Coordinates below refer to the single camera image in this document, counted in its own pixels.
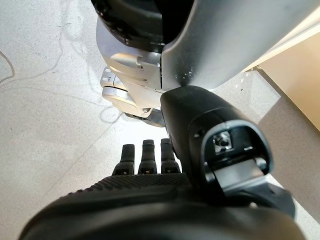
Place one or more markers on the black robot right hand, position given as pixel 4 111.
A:
pixel 140 207

